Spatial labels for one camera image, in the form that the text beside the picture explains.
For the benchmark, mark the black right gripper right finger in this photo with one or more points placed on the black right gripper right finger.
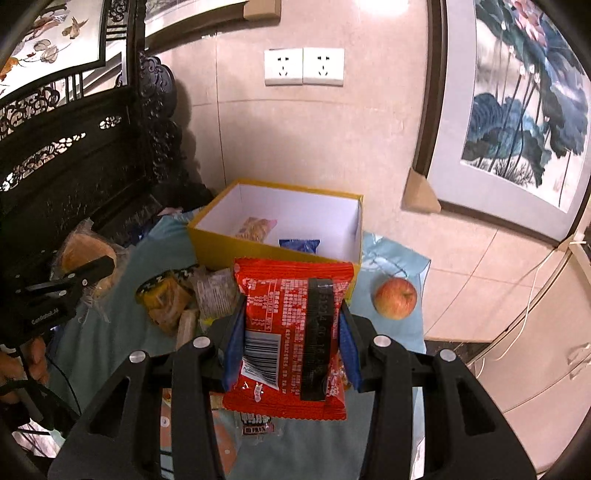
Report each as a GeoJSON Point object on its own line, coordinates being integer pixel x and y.
{"type": "Point", "coordinates": [466, 435]}

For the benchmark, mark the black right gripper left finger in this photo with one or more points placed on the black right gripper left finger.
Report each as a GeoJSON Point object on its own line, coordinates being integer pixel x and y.
{"type": "Point", "coordinates": [118, 435]}

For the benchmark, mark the red snack packet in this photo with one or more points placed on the red snack packet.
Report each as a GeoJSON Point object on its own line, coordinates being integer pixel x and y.
{"type": "Point", "coordinates": [290, 362]}

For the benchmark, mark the bread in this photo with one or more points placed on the bread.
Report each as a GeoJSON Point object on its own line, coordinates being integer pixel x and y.
{"type": "Point", "coordinates": [82, 246]}

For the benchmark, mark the pink rice cracker bag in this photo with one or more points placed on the pink rice cracker bag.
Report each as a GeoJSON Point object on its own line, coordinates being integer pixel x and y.
{"type": "Point", "coordinates": [256, 229]}

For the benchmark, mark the blue snack packet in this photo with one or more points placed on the blue snack packet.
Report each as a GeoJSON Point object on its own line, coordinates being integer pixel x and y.
{"type": "Point", "coordinates": [308, 246]}

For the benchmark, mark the person left hand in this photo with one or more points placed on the person left hand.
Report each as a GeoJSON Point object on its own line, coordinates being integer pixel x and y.
{"type": "Point", "coordinates": [34, 364]}

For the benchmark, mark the beige sesame bar pack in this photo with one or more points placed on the beige sesame bar pack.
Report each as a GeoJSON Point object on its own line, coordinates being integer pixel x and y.
{"type": "Point", "coordinates": [186, 327]}

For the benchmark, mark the yellow cake snack pack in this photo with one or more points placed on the yellow cake snack pack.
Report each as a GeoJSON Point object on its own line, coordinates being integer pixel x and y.
{"type": "Point", "coordinates": [165, 296]}

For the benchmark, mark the clear nut snack packet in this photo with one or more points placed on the clear nut snack packet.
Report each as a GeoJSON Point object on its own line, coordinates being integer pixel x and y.
{"type": "Point", "coordinates": [216, 292]}

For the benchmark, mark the red yellow apple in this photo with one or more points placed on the red yellow apple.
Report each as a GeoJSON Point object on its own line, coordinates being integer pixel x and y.
{"type": "Point", "coordinates": [395, 299]}

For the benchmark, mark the light blue printed cloth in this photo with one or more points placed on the light blue printed cloth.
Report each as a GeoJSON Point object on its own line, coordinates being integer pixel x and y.
{"type": "Point", "coordinates": [88, 349]}

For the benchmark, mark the yellow cardboard box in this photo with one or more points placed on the yellow cardboard box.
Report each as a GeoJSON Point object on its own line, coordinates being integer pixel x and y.
{"type": "Point", "coordinates": [334, 218]}

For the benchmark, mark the dark carved wooden chair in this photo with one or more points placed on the dark carved wooden chair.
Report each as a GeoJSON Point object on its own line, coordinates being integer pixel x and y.
{"type": "Point", "coordinates": [68, 155]}

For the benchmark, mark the framed bird painting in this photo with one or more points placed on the framed bird painting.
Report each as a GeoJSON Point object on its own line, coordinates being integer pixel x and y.
{"type": "Point", "coordinates": [65, 34]}

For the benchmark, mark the framed lotus painting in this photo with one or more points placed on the framed lotus painting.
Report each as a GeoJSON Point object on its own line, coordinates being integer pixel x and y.
{"type": "Point", "coordinates": [505, 130]}

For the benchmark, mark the cardboard frame corner protector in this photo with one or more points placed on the cardboard frame corner protector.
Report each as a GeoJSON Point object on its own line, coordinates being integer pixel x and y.
{"type": "Point", "coordinates": [419, 196]}

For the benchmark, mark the white double wall socket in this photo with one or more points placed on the white double wall socket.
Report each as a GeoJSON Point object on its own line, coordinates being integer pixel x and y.
{"type": "Point", "coordinates": [304, 66]}

